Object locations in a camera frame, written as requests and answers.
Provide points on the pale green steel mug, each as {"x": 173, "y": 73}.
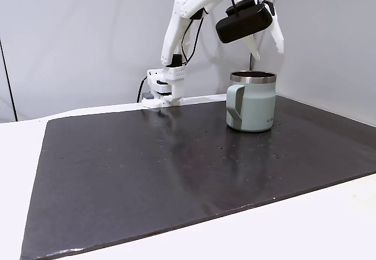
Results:
{"x": 255, "y": 107}

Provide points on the black rubber mat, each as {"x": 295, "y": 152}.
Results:
{"x": 147, "y": 183}

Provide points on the black oval camera box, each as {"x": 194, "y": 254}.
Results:
{"x": 242, "y": 25}

